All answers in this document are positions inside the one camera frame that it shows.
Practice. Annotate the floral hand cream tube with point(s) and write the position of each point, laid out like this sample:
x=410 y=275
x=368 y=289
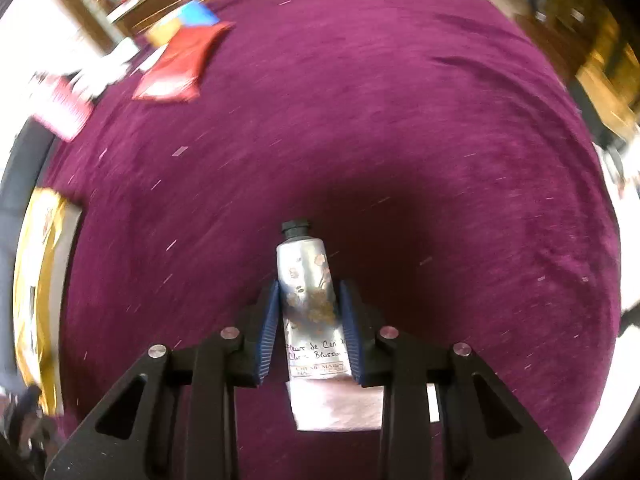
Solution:
x=324 y=396

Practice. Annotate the gold-rimmed white tray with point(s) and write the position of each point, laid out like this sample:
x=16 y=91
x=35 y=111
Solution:
x=44 y=251

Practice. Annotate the blue lighter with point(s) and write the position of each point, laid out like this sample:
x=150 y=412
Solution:
x=194 y=13

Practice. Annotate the red foil snack packet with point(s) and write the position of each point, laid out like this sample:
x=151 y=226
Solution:
x=175 y=77

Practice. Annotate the purple velvet bedspread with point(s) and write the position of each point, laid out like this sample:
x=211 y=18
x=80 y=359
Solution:
x=432 y=149

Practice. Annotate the white eraser block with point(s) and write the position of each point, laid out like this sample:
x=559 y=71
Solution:
x=152 y=59

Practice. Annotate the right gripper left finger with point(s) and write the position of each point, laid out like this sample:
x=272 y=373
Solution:
x=258 y=325

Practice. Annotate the white plush toy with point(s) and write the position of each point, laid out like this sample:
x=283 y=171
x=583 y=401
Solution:
x=94 y=79

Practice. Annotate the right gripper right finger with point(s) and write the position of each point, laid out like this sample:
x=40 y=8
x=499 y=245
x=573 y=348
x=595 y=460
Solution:
x=360 y=326

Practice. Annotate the pink knitted cup sleeve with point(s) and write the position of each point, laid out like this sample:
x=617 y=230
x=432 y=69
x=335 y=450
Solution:
x=55 y=106

